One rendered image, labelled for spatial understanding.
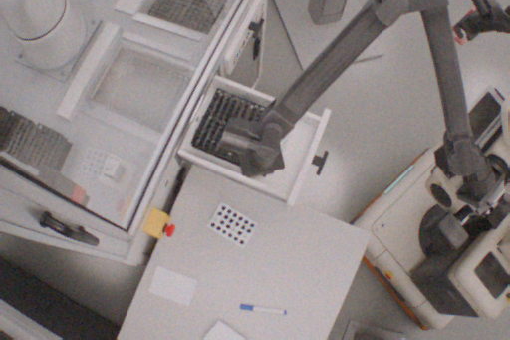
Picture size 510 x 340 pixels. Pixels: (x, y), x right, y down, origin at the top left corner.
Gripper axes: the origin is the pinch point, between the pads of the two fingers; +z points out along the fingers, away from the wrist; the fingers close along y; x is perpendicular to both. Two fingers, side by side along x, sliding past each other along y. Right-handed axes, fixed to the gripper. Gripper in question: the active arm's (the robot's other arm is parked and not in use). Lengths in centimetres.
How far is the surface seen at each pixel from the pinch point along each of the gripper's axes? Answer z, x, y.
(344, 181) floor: 93, -8, -54
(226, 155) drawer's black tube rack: 7.8, -6.8, 6.1
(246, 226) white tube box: 17.7, 12.1, 3.5
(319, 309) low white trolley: 19.9, 41.2, -12.6
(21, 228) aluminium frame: -59, 17, 43
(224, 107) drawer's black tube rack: 8.0, -20.5, 4.1
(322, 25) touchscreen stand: 88, -88, -63
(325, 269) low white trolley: 19.6, 29.4, -16.8
